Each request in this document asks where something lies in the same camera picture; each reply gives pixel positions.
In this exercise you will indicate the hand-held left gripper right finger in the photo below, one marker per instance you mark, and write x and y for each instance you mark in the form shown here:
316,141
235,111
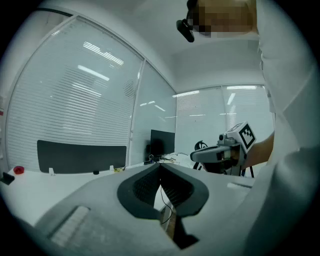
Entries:
225,212

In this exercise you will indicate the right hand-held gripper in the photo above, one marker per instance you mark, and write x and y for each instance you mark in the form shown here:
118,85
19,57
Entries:
246,137

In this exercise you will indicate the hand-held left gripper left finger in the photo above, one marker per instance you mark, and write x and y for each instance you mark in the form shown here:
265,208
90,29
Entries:
100,212

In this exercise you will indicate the person's right forearm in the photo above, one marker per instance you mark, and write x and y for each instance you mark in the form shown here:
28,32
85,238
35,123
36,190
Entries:
260,152

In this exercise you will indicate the white divider clip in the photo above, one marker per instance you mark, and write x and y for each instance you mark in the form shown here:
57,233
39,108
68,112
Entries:
51,171
111,168

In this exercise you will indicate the black computer monitor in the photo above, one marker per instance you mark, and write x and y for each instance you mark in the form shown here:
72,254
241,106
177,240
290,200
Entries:
162,142

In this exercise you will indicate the yellow snack packet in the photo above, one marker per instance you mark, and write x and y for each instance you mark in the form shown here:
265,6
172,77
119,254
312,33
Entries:
119,170

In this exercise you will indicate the black desk divider panel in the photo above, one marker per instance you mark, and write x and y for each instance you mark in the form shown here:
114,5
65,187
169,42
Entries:
80,157

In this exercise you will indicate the red round button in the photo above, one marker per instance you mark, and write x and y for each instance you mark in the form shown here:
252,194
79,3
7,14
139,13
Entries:
18,170

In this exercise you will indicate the person's white shirt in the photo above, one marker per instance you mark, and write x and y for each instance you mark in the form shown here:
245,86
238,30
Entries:
287,100

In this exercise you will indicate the black phone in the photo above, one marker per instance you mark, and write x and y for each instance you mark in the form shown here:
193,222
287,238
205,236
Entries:
7,178

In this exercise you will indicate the black head-mounted camera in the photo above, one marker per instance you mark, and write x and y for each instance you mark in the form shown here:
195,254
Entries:
186,28

